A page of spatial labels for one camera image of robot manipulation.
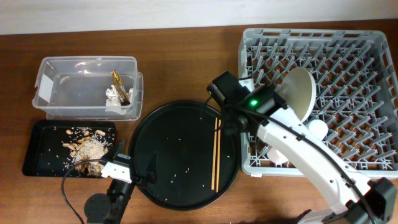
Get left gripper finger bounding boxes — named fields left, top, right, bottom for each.
left=146, top=151, right=157, bottom=184
left=113, top=139, right=125, bottom=159

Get food scraps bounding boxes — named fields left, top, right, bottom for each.
left=46, top=126, right=113, bottom=175

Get wooden chopstick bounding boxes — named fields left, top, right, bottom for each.
left=211, top=117, right=218, bottom=190
left=216, top=119, right=221, bottom=193

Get white tissue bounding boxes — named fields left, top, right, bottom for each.
left=105, top=85, right=127, bottom=115

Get gold snack wrapper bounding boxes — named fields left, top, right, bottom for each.
left=111, top=70, right=130, bottom=106

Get grey plate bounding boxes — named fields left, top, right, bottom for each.
left=276, top=67, right=317, bottom=122

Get pink cup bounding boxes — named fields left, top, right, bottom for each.
left=266, top=146, right=289, bottom=164

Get blue cup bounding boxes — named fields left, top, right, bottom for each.
left=305, top=119, right=328, bottom=141

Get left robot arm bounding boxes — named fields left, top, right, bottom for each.
left=101, top=141, right=158, bottom=223

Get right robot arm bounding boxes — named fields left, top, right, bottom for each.
left=207, top=67, right=397, bottom=223

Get left arm round base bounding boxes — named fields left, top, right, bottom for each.
left=84, top=194, right=111, bottom=224

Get grey dishwasher rack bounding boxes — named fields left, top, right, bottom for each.
left=238, top=28, right=397, bottom=179

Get round black serving tray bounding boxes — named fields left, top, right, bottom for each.
left=129, top=100, right=241, bottom=210

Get clear plastic bin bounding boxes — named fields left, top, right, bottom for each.
left=32, top=56, right=144, bottom=121

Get black rectangular tray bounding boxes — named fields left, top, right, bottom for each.
left=22, top=120, right=116, bottom=177

